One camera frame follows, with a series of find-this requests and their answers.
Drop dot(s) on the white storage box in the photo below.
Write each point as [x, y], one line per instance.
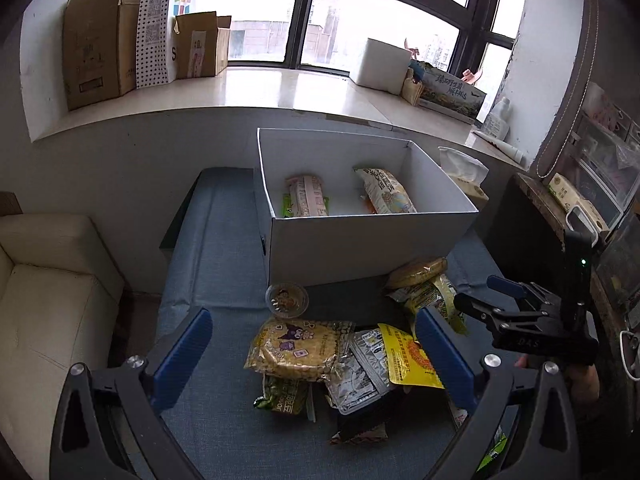
[350, 245]

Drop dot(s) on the dotted paper bag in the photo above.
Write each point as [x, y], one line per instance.
[152, 35]

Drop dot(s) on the silver snack packet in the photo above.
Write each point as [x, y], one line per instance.
[357, 380]

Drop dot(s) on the yellow red snack packet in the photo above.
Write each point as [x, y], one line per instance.
[407, 357]

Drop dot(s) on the small cardboard box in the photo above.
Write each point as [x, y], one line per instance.
[197, 47]

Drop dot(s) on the brown stone side counter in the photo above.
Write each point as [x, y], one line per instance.
[530, 230]

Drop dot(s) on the large cardboard box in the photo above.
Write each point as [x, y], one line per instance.
[95, 45]

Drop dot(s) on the small beige bag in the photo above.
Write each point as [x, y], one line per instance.
[412, 90]

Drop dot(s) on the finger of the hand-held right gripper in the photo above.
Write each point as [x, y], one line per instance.
[505, 284]
[480, 310]

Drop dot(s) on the black window frame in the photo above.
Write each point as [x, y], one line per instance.
[300, 20]

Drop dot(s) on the white plastic container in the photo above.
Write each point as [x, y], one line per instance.
[582, 220]

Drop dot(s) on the pink plastic toy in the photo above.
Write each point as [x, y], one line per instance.
[471, 77]
[412, 49]

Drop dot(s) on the brown cardboard piece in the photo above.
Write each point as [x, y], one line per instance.
[10, 203]

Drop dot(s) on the printed carton box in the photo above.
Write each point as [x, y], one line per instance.
[450, 92]

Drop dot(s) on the round clear jelly cup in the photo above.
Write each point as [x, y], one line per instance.
[286, 300]

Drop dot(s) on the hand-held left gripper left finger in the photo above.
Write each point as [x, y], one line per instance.
[184, 355]

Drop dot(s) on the cream sofa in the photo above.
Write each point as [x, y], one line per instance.
[45, 310]

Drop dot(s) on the white tube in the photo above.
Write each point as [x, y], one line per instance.
[502, 147]

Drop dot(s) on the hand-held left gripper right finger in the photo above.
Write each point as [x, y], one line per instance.
[445, 364]

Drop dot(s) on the grey stitched curtain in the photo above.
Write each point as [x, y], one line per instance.
[570, 60]

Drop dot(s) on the yellow cartoon cookie packet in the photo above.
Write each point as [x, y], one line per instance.
[295, 347]

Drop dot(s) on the blue tablecloth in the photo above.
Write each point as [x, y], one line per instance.
[225, 270]

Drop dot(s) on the person's right hand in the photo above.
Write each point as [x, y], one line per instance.
[584, 385]

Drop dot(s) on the white blue snack packet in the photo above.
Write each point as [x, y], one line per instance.
[387, 192]

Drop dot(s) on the tissue pack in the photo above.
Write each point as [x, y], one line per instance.
[462, 170]

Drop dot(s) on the round yellow biscuit packet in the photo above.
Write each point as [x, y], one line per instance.
[417, 272]

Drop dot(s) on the yellow green snack packet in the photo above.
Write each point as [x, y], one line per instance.
[431, 300]

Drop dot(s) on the black snack packet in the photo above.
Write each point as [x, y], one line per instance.
[360, 427]

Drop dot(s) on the clear plastic drawer organizer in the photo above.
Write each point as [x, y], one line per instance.
[605, 160]

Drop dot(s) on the white foam box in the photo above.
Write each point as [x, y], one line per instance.
[377, 65]

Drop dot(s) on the white plastic bottle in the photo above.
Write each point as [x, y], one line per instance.
[496, 122]

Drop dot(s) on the pink white snack packet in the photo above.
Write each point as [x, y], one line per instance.
[306, 195]

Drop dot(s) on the white window sill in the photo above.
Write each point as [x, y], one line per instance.
[250, 90]

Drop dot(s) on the bright green snack packet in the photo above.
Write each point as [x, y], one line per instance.
[492, 455]

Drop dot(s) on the green white wipes pack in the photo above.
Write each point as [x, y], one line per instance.
[567, 192]

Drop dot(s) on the small green snack packet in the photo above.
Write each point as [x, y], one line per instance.
[288, 206]

